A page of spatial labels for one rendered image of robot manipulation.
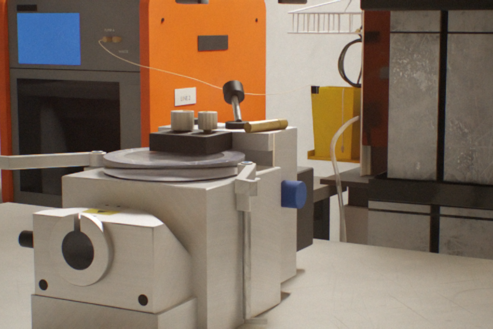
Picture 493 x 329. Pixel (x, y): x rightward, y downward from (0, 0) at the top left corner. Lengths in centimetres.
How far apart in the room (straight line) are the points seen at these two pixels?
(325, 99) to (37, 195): 71
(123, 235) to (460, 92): 55
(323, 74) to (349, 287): 286
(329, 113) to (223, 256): 173
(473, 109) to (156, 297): 55
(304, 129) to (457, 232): 259
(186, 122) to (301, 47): 294
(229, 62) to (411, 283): 134
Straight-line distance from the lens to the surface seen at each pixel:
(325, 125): 231
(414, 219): 104
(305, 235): 75
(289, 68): 361
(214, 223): 57
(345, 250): 82
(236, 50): 204
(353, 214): 221
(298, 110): 360
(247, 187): 53
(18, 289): 72
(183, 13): 188
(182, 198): 57
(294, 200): 65
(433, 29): 103
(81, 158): 65
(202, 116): 64
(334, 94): 229
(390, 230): 105
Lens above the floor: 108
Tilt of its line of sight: 8 degrees down
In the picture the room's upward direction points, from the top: straight up
